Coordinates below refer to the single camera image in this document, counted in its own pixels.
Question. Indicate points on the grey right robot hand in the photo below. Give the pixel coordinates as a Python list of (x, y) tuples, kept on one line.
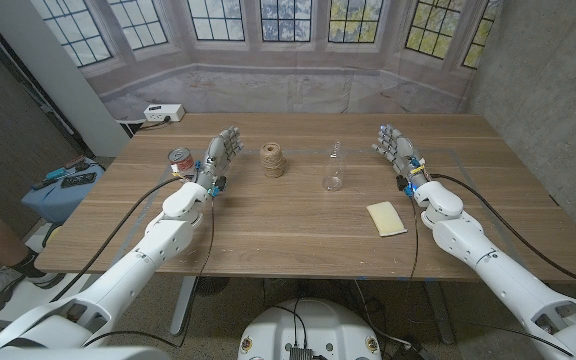
[(400, 150)]

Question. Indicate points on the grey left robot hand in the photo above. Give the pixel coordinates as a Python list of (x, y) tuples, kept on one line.
[(218, 160)]

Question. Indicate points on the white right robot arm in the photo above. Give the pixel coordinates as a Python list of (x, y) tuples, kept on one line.
[(498, 275)]

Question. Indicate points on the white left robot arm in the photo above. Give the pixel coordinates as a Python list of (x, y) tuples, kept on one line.
[(133, 270)]

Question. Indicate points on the yellow sticky note pad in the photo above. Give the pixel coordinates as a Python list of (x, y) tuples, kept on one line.
[(386, 218)]

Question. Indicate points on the tin can red label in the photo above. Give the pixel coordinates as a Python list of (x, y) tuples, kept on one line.
[(183, 162)]

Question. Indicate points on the jute twine spool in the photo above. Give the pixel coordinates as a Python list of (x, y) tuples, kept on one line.
[(273, 161)]

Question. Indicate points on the white power strip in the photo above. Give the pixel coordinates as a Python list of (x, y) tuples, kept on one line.
[(163, 113)]

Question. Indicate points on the printed bay window backdrop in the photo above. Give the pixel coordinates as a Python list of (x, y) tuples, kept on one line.
[(288, 85)]

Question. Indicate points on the black round fan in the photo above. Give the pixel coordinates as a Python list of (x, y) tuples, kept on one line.
[(213, 285)]

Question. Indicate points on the black flat device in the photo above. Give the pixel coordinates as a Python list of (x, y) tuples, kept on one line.
[(78, 180)]

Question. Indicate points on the grey table leg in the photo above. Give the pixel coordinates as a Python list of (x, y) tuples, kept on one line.
[(183, 305), (439, 312)]

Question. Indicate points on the blue stool with tools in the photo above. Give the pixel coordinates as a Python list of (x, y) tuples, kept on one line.
[(53, 200)]

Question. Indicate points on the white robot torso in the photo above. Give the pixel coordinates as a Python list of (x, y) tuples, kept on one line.
[(310, 327)]

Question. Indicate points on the white wall panel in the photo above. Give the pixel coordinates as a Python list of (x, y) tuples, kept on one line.
[(63, 80)]

